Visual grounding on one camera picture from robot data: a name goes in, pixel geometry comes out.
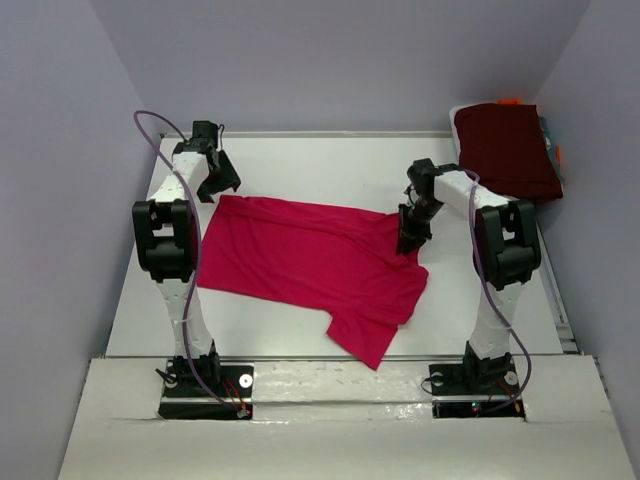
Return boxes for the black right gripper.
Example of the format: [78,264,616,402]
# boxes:
[395,197,444,256]

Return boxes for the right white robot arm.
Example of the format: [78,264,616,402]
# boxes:
[396,159,541,396]

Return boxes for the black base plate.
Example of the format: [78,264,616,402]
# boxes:
[156,363,254,421]
[421,363,526,420]

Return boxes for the dark red folded t-shirt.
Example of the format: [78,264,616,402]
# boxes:
[452,103,563,205]

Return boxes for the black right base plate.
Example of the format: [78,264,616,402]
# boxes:
[421,363,526,420]

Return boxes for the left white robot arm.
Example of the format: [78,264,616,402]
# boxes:
[132,120,241,397]

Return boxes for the metal rail right side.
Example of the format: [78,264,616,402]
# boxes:
[516,228,580,355]

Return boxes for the orange object behind stack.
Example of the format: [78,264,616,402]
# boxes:
[497,98,522,105]

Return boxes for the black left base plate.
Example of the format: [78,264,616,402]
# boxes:
[156,363,254,421]

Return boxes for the pink t-shirt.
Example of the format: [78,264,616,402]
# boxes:
[198,195,429,370]

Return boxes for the teal orange item beside stack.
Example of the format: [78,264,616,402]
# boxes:
[539,116,565,183]

